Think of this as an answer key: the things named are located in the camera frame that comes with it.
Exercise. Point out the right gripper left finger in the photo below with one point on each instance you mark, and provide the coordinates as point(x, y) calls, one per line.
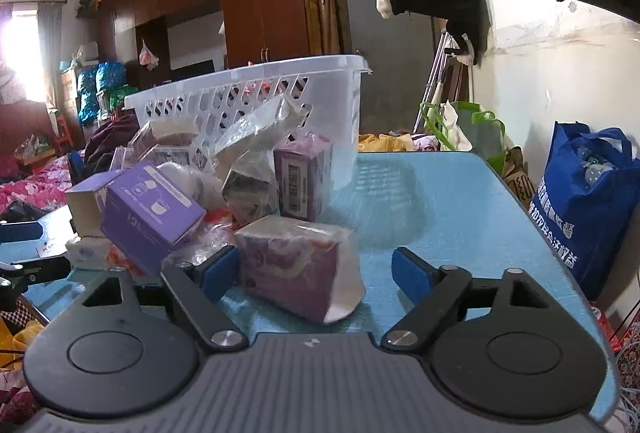
point(194, 293)

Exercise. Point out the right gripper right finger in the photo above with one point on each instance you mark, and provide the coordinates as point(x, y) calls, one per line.
point(435, 293)

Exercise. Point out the purple cardboard box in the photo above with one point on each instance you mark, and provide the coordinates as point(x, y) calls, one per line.
point(148, 217)

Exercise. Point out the pink floral bedsheet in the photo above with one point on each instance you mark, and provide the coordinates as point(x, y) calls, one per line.
point(44, 190)

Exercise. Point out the bagged dark box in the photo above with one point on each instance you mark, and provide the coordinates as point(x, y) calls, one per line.
point(251, 188)

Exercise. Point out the upright purple barcode box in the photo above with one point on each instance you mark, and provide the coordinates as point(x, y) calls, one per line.
point(303, 170)

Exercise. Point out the green tote bag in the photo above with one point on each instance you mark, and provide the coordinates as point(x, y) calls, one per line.
point(464, 126)

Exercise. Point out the blue shopping bag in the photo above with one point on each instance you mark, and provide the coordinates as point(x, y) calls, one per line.
point(585, 200)

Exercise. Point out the white plastic laundry basket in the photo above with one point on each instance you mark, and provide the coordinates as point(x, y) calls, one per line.
point(327, 86)

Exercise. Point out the grey door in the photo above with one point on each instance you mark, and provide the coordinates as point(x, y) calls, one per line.
point(400, 53)

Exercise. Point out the dark red wooden wardrobe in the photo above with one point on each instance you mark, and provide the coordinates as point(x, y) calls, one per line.
point(162, 40)

